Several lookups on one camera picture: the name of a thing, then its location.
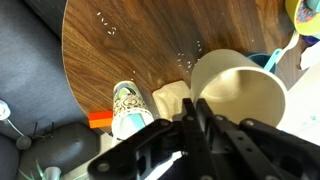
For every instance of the pale kitchen sponge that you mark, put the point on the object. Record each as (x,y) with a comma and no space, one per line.
(170,98)

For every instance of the silver metal stand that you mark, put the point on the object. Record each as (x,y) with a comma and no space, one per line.
(13,130)

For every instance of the teal plastic spoon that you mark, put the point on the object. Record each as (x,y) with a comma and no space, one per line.
(137,121)

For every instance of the white paper napkin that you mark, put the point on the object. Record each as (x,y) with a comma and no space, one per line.
(310,56)

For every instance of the white plastic spoon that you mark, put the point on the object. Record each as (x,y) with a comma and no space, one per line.
(289,45)

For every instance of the teal measuring cup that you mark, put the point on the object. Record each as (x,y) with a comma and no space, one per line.
(314,4)

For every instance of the yellow bowl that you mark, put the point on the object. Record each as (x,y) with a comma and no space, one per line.
(300,20)

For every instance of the orange block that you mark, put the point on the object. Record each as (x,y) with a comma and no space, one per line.
(100,119)

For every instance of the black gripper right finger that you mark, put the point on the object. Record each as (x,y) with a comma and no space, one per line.
(266,153)

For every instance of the dark teal bowl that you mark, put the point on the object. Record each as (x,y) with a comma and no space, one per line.
(258,60)

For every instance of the patterned paper cup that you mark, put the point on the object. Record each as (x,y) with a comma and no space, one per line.
(128,103)

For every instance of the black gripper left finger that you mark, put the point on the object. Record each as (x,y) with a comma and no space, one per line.
(146,150)

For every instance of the beige ceramic mug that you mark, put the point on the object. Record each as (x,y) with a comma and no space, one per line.
(220,66)

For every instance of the small blue dish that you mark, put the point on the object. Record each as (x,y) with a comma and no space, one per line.
(311,40)

